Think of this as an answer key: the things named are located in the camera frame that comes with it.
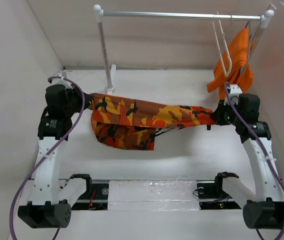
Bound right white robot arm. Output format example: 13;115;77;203
213;93;284;231

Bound white foam block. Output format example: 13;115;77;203
108;179;200;212

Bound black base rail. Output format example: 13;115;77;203
72;179;240;211

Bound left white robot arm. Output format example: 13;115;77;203
18;84;93;229

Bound orange cloth on hanger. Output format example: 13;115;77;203
207;28;254;100

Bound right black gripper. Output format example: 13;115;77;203
212;99;243;126

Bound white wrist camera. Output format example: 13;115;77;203
51;71;72;89
222;84;242;105

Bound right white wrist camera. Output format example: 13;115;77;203
222;84;242;105

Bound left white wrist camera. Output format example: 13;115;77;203
51;71;72;89

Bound grey hanger holding cloth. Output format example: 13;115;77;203
240;21;263;75

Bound empty white hanger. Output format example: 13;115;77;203
212;11;233;78

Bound orange camouflage trousers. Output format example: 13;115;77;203
86;93;216;151

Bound white metal clothes rack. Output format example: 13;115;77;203
93;4;274;95

